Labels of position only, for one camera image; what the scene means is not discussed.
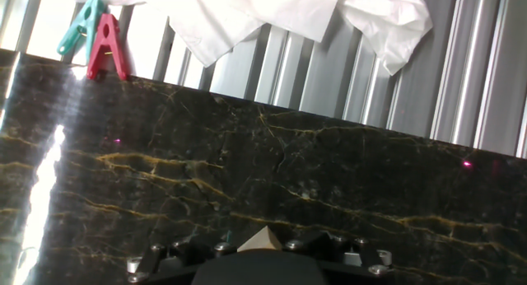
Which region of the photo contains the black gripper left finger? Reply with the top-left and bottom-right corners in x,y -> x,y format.
126,234 -> 239,284

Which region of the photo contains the large wooden cube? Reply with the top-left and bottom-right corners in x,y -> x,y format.
237,226 -> 284,254

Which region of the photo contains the red plastic clip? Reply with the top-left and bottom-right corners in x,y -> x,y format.
85,12 -> 129,82

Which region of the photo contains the black marble pattern mat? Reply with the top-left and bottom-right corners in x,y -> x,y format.
0,48 -> 527,285

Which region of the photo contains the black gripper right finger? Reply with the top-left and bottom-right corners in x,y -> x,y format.
282,231 -> 393,276

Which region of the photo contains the teal plastic clip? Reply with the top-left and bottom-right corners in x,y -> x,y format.
56,0 -> 110,64

